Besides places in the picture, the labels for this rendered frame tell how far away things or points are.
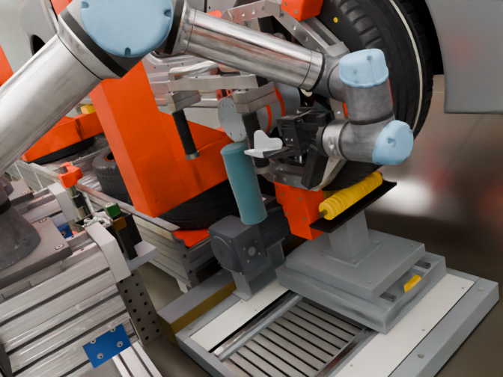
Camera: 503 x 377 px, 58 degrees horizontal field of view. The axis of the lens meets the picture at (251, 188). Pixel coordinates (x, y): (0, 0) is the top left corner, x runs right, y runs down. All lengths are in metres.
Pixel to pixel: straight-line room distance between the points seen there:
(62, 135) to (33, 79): 2.82
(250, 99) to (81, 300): 0.55
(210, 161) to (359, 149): 1.00
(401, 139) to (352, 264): 0.87
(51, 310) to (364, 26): 0.92
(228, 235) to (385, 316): 0.58
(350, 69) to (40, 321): 0.72
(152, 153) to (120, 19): 1.00
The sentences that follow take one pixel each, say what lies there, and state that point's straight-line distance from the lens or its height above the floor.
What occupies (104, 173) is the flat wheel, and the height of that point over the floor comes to 0.46.
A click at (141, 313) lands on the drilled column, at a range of 1.90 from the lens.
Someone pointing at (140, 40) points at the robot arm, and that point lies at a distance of 0.65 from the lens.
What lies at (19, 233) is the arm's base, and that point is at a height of 0.85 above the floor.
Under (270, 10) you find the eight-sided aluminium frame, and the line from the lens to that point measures 1.22.
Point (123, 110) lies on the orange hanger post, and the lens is 1.56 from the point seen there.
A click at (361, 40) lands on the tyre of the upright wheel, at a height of 0.98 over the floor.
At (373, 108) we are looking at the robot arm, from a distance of 0.78.
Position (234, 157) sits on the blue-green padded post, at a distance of 1.37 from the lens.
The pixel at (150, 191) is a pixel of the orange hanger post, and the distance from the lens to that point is 1.62.
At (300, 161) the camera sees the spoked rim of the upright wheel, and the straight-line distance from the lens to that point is 1.49.
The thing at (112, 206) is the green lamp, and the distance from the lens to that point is 1.50.
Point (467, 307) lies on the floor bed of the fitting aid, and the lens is 1.64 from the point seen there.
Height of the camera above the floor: 1.13
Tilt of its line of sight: 22 degrees down
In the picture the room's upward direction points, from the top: 16 degrees counter-clockwise
